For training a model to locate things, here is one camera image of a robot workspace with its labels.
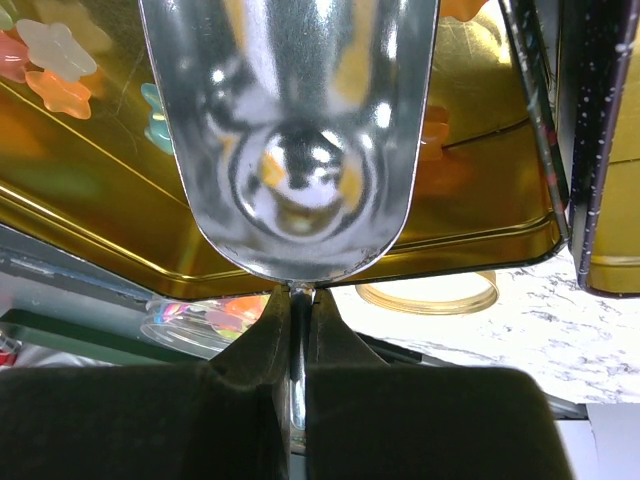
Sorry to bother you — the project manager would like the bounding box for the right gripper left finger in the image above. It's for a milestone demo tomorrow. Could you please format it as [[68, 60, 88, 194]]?
[[1, 287, 291, 479]]

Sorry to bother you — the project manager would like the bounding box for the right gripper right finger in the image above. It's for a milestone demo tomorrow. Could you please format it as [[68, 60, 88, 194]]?
[[305, 290, 572, 479]]

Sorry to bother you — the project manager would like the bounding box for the silver metal scoop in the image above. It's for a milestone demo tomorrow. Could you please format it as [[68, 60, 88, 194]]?
[[139, 1, 439, 430]]

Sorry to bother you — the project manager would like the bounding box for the hinged candy tin box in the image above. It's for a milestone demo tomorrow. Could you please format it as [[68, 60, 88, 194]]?
[[1, 1, 639, 300]]

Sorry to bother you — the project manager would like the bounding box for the clear glass jar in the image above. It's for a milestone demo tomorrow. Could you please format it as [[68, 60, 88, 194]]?
[[140, 295, 269, 359]]

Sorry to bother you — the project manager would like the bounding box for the gold jar lid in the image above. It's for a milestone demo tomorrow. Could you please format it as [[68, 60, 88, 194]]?
[[355, 271, 500, 316]]

